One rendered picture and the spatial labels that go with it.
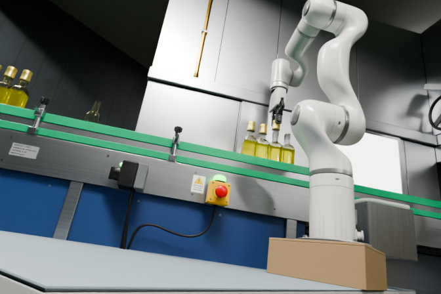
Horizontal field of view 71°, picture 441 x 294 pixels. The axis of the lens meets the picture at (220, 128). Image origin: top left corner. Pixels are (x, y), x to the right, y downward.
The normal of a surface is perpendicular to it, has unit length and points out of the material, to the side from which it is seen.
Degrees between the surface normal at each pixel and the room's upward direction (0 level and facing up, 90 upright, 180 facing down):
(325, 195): 89
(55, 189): 90
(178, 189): 90
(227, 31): 90
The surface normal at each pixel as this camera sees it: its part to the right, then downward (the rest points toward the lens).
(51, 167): 0.22, -0.33
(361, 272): -0.58, -0.38
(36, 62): 0.80, -0.11
